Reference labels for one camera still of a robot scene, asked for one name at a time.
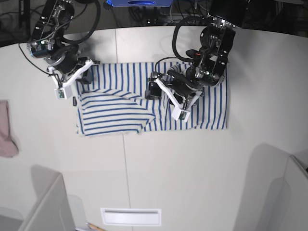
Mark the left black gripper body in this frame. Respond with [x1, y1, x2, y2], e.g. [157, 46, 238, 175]
[167, 68, 204, 97]

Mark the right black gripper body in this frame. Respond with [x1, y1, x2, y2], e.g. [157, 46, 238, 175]
[47, 45, 83, 74]

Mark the blue white striped T-shirt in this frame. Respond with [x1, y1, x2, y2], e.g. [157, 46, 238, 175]
[77, 62, 229, 136]

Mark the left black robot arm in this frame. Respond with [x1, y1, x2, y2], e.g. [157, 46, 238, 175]
[145, 0, 249, 109]

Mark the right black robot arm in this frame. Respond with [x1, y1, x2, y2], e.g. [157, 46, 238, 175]
[27, 0, 101, 88]

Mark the black monitor stand left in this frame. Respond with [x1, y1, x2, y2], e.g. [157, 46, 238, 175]
[18, 0, 31, 30]

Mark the blue box with oval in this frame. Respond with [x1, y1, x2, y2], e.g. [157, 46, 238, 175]
[108, 0, 173, 7]

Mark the pink folded cloth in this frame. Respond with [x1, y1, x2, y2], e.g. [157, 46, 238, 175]
[0, 101, 18, 157]

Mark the white rectangular slot plate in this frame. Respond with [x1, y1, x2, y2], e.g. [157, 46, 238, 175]
[101, 208, 162, 227]

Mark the grey bin right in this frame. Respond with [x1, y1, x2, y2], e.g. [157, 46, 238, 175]
[234, 155, 308, 231]

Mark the grey bin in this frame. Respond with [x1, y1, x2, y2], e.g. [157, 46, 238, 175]
[0, 173, 76, 231]
[234, 155, 308, 231]

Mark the grey bin left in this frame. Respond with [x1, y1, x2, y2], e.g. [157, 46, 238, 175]
[0, 173, 76, 231]

